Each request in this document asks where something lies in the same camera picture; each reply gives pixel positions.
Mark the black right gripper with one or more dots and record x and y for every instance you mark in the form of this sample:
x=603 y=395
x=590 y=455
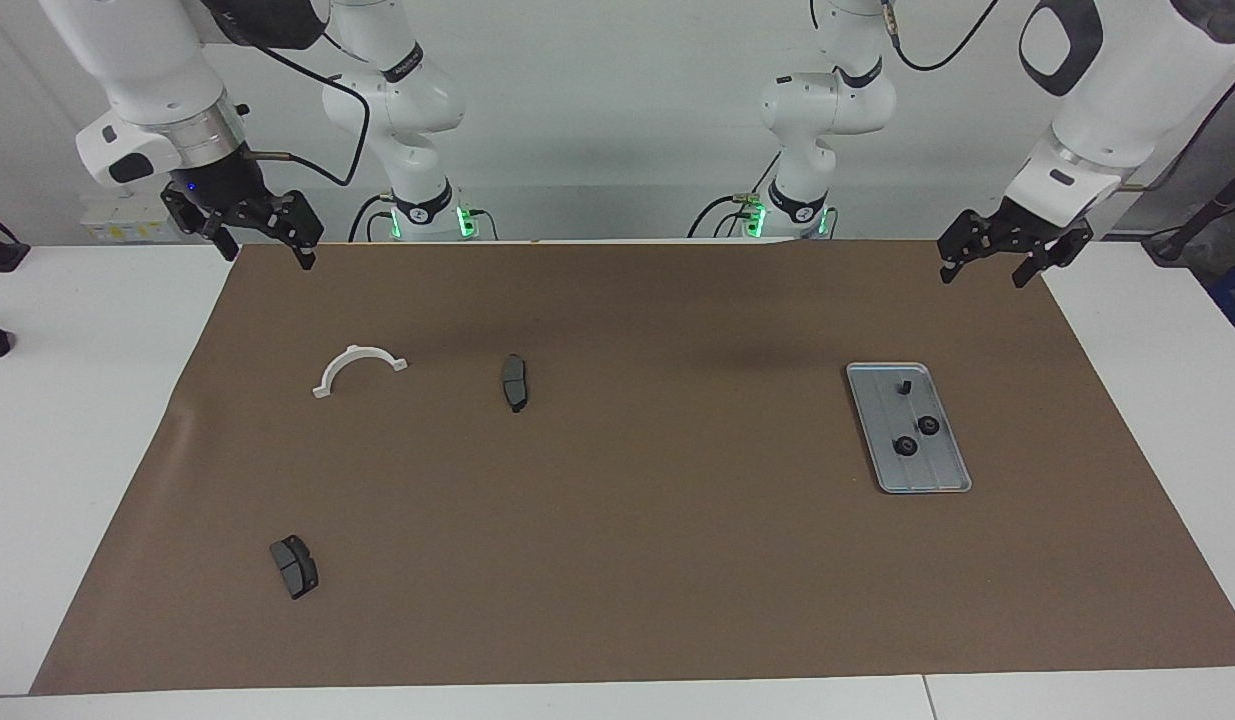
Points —
x=232 y=195

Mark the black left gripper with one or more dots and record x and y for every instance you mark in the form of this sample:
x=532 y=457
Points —
x=1032 y=228

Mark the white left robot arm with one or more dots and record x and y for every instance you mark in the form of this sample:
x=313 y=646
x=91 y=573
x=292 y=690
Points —
x=1127 y=90

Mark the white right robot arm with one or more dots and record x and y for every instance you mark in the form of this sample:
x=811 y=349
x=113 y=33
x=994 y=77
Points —
x=147 y=60

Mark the silver ribbed metal tray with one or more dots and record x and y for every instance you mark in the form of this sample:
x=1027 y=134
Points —
x=937 y=470

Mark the black stand pole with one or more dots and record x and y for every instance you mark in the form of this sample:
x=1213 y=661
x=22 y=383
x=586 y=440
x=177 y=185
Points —
x=1202 y=215

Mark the long dark grey brake pad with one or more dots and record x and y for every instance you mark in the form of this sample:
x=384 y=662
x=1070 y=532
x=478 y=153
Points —
x=515 y=382

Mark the short dark grey brake pad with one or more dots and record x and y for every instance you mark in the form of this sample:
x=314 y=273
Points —
x=295 y=567

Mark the brown paper table mat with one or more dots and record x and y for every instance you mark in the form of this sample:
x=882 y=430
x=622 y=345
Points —
x=627 y=560

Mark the white wall socket boxes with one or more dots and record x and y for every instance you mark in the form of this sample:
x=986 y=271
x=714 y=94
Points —
x=127 y=215

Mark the white curved plastic bracket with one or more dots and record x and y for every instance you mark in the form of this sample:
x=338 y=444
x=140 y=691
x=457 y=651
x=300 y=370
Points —
x=360 y=352

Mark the black clamp mount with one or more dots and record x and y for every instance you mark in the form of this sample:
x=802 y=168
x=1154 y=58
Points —
x=2 y=255

